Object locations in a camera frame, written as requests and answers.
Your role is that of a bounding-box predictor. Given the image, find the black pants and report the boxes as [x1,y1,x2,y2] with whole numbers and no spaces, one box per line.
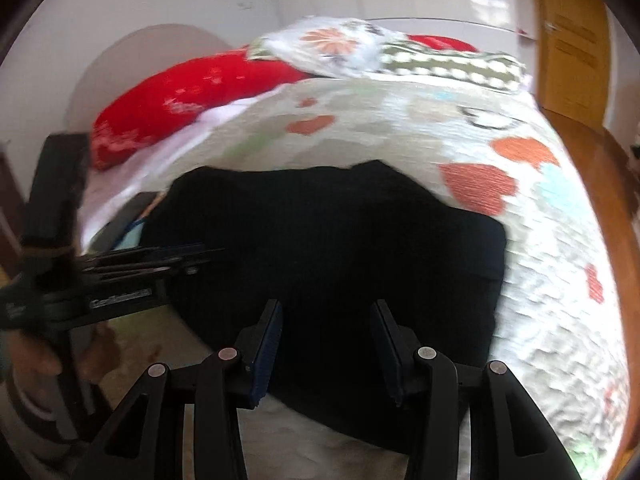
[142,159,509,454]

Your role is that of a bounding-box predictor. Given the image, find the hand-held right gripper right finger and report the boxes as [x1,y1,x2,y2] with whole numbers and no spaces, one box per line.
[370,299,584,480]

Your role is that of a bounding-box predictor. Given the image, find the beige arched headboard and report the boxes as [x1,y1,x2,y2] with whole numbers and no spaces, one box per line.
[65,22,252,134]

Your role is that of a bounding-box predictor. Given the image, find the white floral pillow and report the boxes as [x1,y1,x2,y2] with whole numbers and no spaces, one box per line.
[247,17,412,80]

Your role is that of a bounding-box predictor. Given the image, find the plain red pillow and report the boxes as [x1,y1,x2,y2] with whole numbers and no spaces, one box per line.
[406,34,480,55]

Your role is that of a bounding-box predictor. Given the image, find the quilted bedspread with red hearts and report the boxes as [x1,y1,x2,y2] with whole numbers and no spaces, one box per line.
[80,76,634,480]

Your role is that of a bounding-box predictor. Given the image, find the red pillow with white embroidery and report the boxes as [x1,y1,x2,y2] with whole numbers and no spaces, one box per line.
[91,49,314,171]

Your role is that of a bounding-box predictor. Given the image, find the green bolster with white print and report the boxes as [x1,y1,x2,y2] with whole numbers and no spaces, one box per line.
[377,42,529,94]

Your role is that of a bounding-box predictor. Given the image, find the person's left hand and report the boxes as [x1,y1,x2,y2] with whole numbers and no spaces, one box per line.
[10,319,124,387]

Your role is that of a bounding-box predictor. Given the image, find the wooden door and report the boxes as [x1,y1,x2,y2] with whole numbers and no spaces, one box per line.
[527,0,622,132]

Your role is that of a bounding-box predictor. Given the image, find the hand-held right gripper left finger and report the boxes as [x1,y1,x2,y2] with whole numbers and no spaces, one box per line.
[75,299,284,480]

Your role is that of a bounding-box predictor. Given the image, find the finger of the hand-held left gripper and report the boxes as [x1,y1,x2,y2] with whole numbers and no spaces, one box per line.
[80,243,227,267]
[81,262,202,282]

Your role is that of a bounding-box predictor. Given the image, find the person's left forearm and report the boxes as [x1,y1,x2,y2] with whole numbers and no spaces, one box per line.
[0,369,98,467]

